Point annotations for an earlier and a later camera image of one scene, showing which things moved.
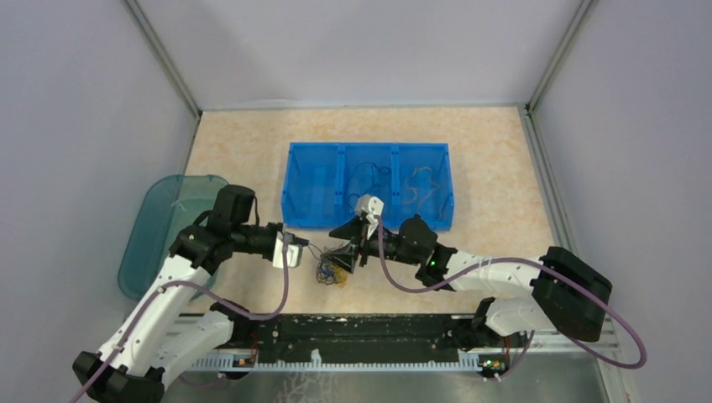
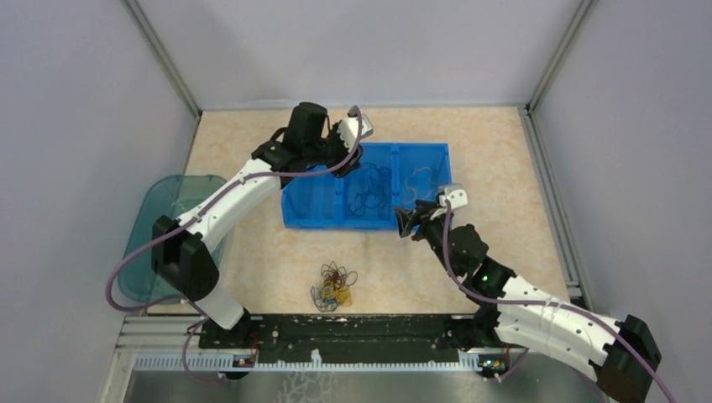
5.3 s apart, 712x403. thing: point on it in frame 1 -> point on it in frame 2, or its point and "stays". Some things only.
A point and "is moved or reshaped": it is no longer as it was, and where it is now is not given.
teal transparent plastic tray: x=162 y=206 stays
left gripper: x=276 y=227 -> x=351 y=165
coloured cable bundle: x=328 y=272 is moved or reshaped
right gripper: x=354 y=228 -> x=424 y=209
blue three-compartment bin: x=324 y=180 stays
